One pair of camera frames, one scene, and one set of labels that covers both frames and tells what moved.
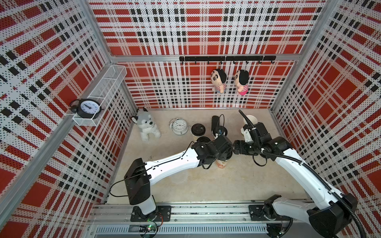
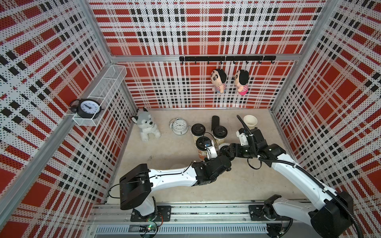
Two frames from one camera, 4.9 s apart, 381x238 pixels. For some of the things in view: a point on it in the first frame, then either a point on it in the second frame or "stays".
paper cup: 253,120 stays
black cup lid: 204,139 stays
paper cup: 196,137 stays
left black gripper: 223,156 to 207,163
